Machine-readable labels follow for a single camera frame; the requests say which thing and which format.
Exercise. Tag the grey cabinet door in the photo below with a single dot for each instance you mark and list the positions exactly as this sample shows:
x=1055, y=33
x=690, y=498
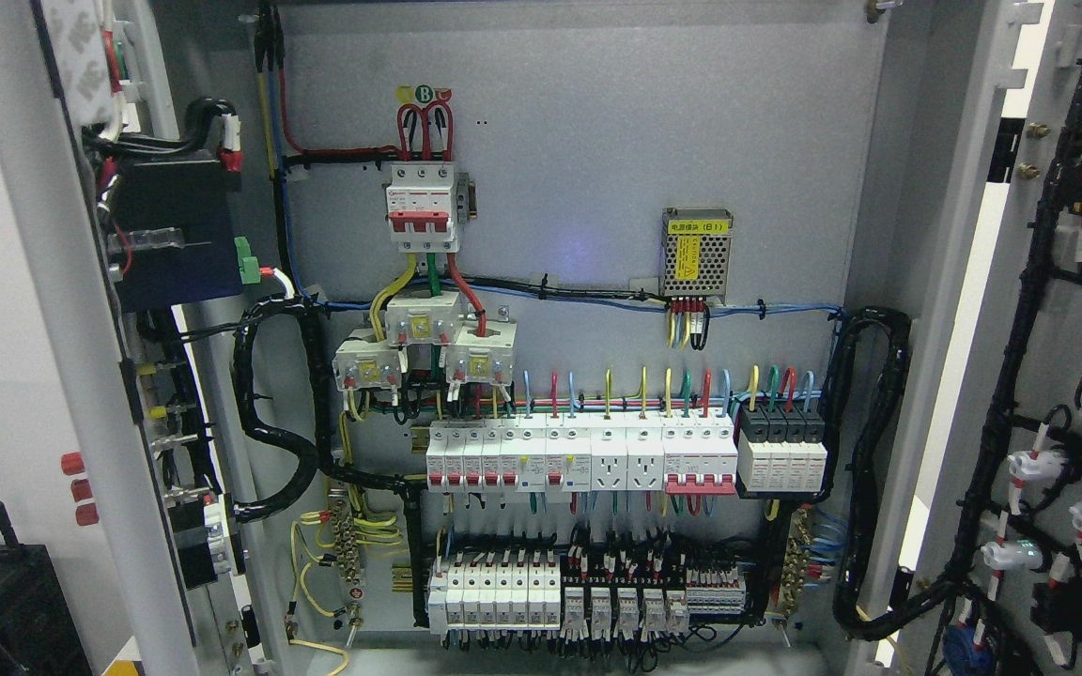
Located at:
x=49, y=187
x=971, y=513

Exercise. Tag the white current transformer cluster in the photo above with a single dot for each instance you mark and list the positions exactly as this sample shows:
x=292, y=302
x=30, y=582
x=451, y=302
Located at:
x=423, y=333

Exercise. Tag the small white breaker row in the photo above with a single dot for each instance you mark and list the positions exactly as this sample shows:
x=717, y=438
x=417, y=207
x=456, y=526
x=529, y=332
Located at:
x=521, y=456

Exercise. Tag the metal mesh power supply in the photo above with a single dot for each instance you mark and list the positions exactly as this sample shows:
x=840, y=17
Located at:
x=696, y=252

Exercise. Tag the white three pole main breaker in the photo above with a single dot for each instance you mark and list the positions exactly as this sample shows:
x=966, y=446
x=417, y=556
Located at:
x=428, y=205

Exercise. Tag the lower relay terminal row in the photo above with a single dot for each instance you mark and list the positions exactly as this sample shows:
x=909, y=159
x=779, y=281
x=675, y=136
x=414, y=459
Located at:
x=625, y=594

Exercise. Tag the black white surge protector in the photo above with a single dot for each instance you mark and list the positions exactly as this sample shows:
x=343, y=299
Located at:
x=780, y=452

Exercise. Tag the black digital power meter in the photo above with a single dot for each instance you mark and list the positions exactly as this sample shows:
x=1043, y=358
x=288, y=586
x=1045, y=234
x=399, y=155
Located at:
x=174, y=212

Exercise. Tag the red terminal connector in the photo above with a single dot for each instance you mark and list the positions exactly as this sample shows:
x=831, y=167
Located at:
x=85, y=512

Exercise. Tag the black box with antenna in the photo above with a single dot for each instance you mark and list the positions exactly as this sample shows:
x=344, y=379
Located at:
x=37, y=633

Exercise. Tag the red handled circuit breaker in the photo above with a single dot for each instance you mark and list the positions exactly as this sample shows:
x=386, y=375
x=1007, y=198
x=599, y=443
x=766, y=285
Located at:
x=700, y=457

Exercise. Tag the white rotary selector switch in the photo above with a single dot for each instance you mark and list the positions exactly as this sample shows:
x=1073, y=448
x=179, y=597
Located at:
x=207, y=539

